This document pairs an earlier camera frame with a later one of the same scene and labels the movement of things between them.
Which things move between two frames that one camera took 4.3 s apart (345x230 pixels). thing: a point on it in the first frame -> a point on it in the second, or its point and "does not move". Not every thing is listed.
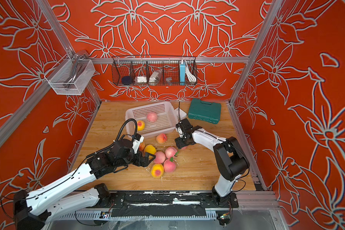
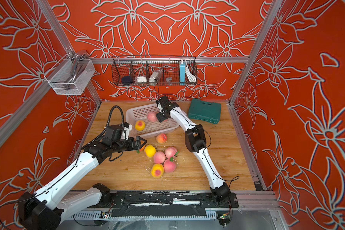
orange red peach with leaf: [142, 146] does not move
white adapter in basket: [142, 79] does not move
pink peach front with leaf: [152, 116] does not move
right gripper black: [179, 143] -> [160, 117]
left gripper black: [146, 162] -> [138, 146]
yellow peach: [140, 125] does not move
